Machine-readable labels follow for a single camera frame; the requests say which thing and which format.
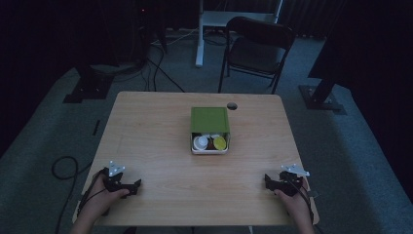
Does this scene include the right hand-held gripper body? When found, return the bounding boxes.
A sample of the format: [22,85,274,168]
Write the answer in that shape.
[276,164,311,197]

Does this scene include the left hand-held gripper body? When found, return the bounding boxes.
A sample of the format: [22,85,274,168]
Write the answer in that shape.
[103,160,131,197]

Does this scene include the white box of paint jars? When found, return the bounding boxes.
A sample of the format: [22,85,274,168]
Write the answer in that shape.
[190,131,231,156]

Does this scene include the green box lid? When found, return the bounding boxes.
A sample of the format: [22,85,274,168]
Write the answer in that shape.
[190,106,231,135]

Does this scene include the person's right hand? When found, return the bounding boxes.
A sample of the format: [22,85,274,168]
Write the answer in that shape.
[275,180,312,219]

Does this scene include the person's left hand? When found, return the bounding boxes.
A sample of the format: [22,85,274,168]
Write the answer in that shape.
[85,176,131,218]

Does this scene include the yellow lid coffee capsule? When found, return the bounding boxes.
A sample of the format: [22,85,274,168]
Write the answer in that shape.
[212,136,228,151]

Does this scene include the black stand base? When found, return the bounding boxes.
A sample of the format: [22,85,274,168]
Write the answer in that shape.
[62,63,115,104]
[298,77,348,116]

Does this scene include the black folding chair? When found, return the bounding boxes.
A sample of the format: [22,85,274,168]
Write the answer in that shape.
[217,16,297,96]

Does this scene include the dark curtain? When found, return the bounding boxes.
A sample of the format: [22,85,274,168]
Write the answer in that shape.
[307,0,413,196]

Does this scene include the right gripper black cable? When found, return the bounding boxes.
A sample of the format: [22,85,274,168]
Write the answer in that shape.
[286,176,316,225]

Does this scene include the black floor cable loop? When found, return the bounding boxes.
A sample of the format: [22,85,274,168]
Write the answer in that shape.
[51,155,94,234]

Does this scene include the black floor cables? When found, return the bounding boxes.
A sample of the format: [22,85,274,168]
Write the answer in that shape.
[141,43,187,94]

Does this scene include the white floor cable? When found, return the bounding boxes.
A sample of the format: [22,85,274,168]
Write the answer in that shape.
[150,28,200,47]

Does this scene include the white desk frame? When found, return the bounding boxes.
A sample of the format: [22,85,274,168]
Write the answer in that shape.
[195,0,284,68]

